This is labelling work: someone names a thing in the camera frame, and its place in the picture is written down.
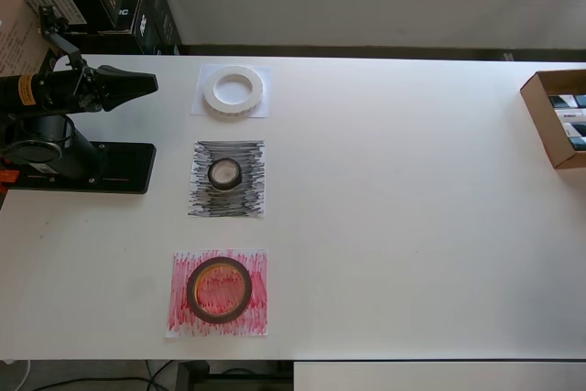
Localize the small wrist camera on bracket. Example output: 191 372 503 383
38 4 91 79

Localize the black table leg frame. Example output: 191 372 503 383
176 360 294 391

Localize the large brown cardboard box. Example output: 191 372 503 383
0 0 63 85

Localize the small black tape roll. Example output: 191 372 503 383
208 157 244 192

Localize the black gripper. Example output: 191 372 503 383
72 64 160 115

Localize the black scribbled paper sheet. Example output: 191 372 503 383
186 139 266 220

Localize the small white printed box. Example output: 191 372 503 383
552 108 586 125

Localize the large black printed carton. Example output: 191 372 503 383
45 0 184 56

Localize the blank white paper sheet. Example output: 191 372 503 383
190 64 272 118

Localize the white floor cable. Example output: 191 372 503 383
0 356 32 391

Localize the orange black clamp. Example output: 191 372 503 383
0 157 20 187

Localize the red tape roll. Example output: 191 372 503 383
185 256 254 325

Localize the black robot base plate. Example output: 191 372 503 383
0 142 157 196

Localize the large white tape roll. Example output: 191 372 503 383
202 65 266 123

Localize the black floor cable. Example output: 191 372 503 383
43 358 184 391

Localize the open brown cardboard tray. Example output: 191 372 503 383
520 69 586 170

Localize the red scribbled paper sheet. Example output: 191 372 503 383
165 247 269 339

